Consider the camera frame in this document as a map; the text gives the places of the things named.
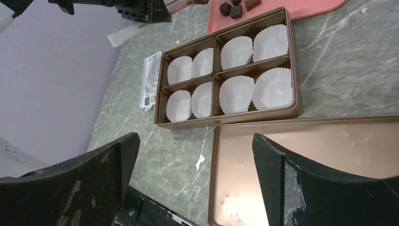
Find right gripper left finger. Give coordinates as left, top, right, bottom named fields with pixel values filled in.
left=0, top=132, right=140, bottom=226

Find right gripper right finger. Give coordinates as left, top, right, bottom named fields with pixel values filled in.
left=252, top=133, right=399, bottom=226

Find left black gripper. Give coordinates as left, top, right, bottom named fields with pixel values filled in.
left=48, top=0, right=172, bottom=24

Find rose gold tongs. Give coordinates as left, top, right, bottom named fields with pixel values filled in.
left=166, top=0, right=209, bottom=15

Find dark chocolate piece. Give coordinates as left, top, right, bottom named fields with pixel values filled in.
left=219, top=2, right=232, bottom=17
left=230, top=5, right=243, bottom=19

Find brown chocolate piece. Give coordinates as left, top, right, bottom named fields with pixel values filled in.
left=244, top=0, right=262, bottom=12

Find brown chocolate box tray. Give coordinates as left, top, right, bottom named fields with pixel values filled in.
left=154, top=7, right=303, bottom=130

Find white paper leaflet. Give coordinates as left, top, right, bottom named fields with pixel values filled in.
left=140, top=51, right=162, bottom=111

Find white paper cup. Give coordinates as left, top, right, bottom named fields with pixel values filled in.
left=191, top=48, right=214, bottom=78
left=167, top=56, right=192, bottom=85
left=252, top=67, right=294, bottom=110
left=166, top=90, right=192, bottom=122
left=219, top=75, right=255, bottom=114
left=192, top=81, right=212, bottom=118
left=253, top=24, right=289, bottom=62
left=221, top=36, right=253, bottom=70

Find gold box lid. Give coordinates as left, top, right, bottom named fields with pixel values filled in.
left=208, top=115, right=399, bottom=226

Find pink plastic tray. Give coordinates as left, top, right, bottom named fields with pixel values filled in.
left=207, top=0, right=345, bottom=34

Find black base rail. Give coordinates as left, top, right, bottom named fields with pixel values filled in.
left=112, top=186, right=196, bottom=226

